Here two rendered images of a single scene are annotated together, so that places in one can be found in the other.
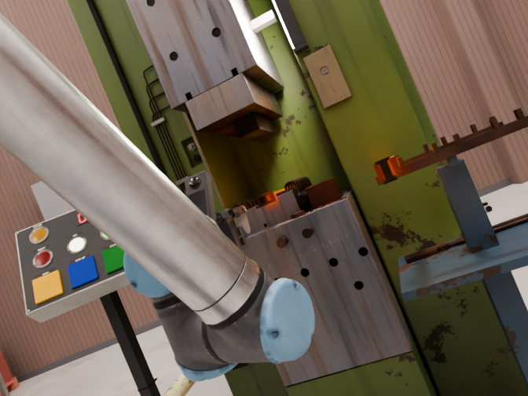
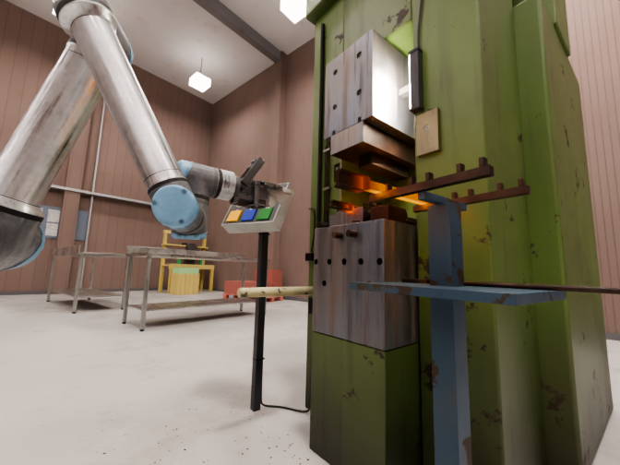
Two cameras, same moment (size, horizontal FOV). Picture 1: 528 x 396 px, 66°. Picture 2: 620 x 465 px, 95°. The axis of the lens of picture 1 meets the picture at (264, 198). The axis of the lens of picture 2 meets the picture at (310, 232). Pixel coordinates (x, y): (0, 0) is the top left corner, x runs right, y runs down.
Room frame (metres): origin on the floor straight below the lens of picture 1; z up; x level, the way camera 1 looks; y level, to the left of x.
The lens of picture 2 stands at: (0.15, -0.57, 0.73)
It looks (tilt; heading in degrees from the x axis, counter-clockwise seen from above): 8 degrees up; 36
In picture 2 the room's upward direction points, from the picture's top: 2 degrees clockwise
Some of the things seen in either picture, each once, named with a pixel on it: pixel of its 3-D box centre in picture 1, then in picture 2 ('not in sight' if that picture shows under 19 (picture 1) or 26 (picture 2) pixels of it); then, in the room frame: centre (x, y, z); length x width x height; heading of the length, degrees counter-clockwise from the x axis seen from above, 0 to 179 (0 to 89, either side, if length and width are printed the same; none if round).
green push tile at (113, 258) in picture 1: (117, 258); (265, 214); (1.17, 0.46, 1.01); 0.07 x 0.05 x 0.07; 100
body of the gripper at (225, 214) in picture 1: (214, 236); (249, 193); (0.76, 0.11, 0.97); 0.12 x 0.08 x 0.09; 165
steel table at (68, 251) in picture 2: not in sight; (86, 276); (2.01, 5.71, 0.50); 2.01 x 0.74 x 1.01; 87
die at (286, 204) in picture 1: (280, 205); (375, 223); (1.42, -0.04, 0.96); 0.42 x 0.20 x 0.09; 165
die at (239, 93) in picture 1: (240, 110); (375, 151); (1.42, -0.04, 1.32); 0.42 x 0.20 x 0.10; 165
